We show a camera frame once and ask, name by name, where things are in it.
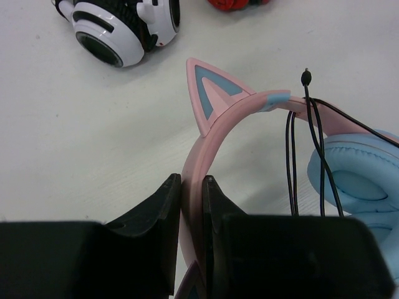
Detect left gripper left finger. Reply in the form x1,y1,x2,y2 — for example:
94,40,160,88
1,174,181,298

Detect pink blue cat-ear headphones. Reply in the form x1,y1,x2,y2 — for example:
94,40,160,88
176,59,398,298

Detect red black headphones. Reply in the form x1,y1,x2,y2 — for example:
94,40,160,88
208,0,270,11

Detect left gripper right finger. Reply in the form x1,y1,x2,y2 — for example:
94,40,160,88
202,176,393,298

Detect white black headphones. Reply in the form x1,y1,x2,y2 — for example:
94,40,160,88
53,0,180,68

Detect black headphone cable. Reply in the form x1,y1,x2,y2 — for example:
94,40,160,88
285,68,399,217

